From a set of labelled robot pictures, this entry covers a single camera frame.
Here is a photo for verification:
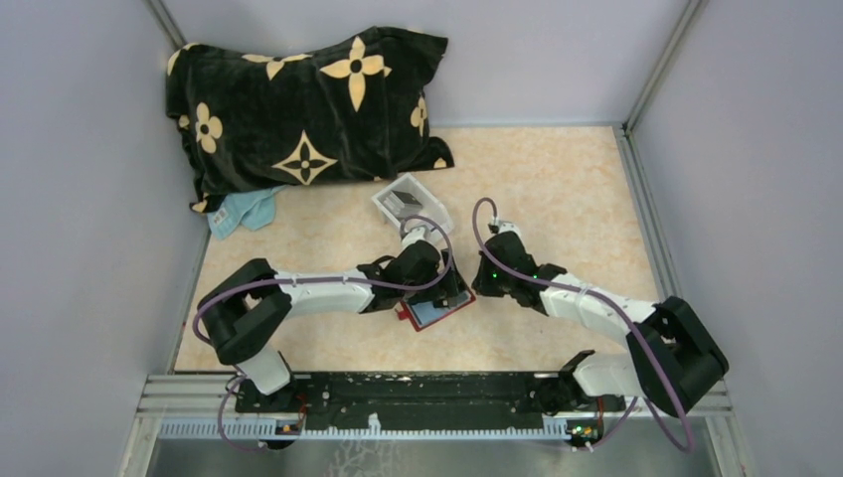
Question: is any white plastic card box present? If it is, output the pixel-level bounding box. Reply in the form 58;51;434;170
371;173;454;234

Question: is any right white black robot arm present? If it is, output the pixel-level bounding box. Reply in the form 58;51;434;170
472;226;730;417

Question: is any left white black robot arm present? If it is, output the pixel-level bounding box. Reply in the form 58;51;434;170
193;239;475;411

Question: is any grey card stack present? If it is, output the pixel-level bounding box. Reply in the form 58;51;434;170
383;190;423;218

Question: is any black floral pillow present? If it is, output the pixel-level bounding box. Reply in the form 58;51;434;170
165;27;454;215

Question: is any light blue cloth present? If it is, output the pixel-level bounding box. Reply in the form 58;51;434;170
207;185;286;240

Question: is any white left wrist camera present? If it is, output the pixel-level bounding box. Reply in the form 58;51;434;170
401;226;429;249

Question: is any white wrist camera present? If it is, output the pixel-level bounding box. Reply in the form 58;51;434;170
401;226;429;249
488;218;521;237

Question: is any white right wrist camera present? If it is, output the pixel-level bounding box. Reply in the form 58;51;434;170
488;218;521;237

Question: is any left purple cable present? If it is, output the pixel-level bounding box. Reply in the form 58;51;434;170
192;216;454;454

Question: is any purple cable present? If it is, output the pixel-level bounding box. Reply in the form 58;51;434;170
192;216;454;454
471;197;696;454

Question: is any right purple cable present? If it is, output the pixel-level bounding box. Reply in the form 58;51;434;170
471;197;696;454

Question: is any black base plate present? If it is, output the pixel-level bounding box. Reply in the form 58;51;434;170
235;372;626;431

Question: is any aluminium front rail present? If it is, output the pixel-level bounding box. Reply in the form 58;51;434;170
137;372;731;445

